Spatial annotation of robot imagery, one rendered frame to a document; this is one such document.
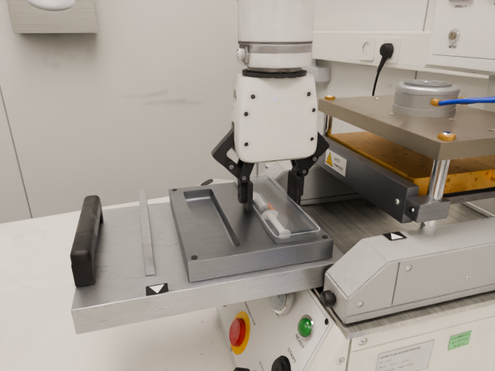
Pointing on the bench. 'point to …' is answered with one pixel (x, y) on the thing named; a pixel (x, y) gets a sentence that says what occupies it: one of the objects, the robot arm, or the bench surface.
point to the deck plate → (317, 212)
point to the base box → (416, 346)
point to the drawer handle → (86, 241)
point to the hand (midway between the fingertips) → (270, 192)
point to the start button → (279, 365)
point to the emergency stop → (237, 332)
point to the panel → (277, 332)
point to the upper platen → (469, 171)
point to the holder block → (233, 235)
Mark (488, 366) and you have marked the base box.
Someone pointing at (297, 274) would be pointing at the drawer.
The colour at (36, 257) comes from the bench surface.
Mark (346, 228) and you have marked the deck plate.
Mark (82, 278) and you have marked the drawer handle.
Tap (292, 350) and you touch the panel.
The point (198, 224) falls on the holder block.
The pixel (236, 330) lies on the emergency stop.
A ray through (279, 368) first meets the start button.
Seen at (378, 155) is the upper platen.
